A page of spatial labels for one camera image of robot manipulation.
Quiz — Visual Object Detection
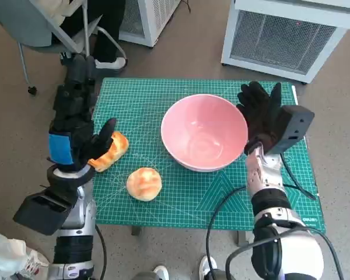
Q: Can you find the pink bowl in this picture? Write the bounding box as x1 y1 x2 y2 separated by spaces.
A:
160 93 249 172

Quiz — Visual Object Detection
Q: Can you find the green cutting mat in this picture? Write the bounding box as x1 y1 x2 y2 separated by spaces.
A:
92 77 327 234

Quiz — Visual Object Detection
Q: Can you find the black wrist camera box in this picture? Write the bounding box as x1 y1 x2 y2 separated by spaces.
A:
267 105 315 155
13 186 76 236

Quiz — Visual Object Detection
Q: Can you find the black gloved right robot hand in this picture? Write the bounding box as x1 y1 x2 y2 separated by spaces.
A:
236 80 292 155

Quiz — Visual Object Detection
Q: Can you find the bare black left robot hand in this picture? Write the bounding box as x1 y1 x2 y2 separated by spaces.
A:
48 54 118 173

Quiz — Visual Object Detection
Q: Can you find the round toy bread bun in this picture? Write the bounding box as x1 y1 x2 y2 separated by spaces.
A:
125 167 163 202

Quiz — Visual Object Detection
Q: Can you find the long toy bread loaf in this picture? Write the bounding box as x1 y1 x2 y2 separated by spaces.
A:
87 131 130 173

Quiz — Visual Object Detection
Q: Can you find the person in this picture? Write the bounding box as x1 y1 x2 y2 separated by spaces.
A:
0 230 50 280
51 0 128 71

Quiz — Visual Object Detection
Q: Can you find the small white mesh cabinet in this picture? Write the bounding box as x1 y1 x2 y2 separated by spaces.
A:
118 0 181 48

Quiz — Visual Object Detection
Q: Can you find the large white mesh cabinet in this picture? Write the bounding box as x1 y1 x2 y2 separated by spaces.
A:
220 0 350 85

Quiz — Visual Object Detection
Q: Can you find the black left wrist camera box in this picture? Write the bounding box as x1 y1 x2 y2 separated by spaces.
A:
13 186 76 236

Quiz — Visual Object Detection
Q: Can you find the thin black cable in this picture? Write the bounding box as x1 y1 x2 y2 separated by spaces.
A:
205 154 318 280

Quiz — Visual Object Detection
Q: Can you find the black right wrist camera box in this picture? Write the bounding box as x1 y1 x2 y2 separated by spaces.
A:
267 105 315 155

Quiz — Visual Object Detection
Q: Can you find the white shoe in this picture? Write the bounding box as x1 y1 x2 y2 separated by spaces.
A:
153 264 170 280
198 255 218 277

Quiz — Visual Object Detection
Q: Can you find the thick black cable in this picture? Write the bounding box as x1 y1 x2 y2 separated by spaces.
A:
225 227 345 280

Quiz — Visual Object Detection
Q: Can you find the grey office chair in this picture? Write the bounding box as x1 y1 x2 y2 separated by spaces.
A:
0 0 128 96

